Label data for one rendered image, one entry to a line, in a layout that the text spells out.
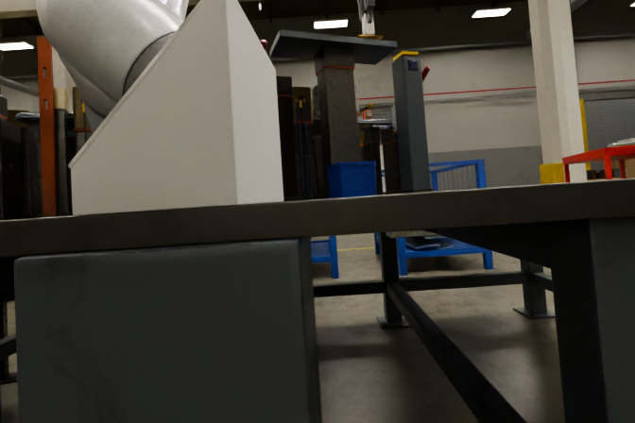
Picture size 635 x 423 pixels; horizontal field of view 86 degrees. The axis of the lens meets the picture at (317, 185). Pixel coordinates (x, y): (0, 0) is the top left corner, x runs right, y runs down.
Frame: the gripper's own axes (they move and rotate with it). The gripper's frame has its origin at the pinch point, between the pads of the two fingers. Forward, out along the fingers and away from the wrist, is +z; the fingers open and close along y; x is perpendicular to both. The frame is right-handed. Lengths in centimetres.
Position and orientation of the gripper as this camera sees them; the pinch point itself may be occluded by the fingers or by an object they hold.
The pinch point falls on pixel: (368, 25)
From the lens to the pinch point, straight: 121.9
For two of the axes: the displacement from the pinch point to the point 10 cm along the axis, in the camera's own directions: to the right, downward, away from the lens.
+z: 0.6, 10.0, -0.4
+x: -9.9, 0.6, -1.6
